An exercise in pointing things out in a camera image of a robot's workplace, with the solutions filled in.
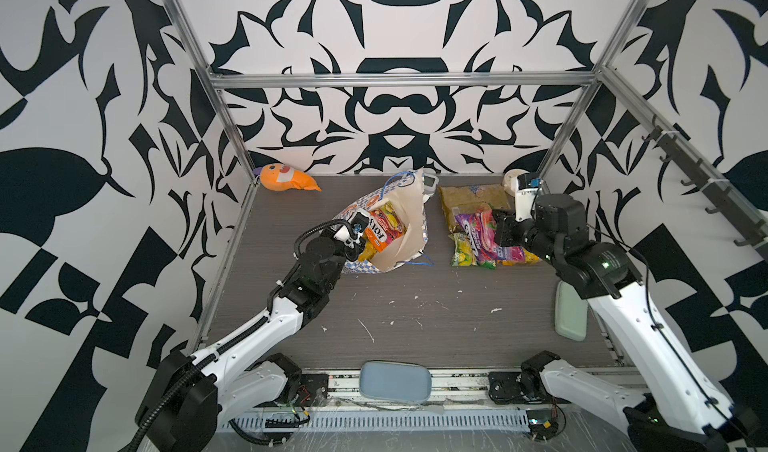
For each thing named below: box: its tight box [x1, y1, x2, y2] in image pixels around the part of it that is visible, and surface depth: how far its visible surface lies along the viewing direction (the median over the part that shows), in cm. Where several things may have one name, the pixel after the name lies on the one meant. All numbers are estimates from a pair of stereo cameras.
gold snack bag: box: [439, 184, 512, 236], surface depth 110 cm
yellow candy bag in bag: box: [358, 235, 377, 262], surface depth 98 cm
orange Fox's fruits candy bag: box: [364, 200, 407, 252], surface depth 101 cm
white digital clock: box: [422, 174, 439, 204], surface depth 114 cm
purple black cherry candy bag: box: [455, 208, 526, 262], surface depth 73 cm
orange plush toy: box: [253, 163, 322, 192], surface depth 113 cm
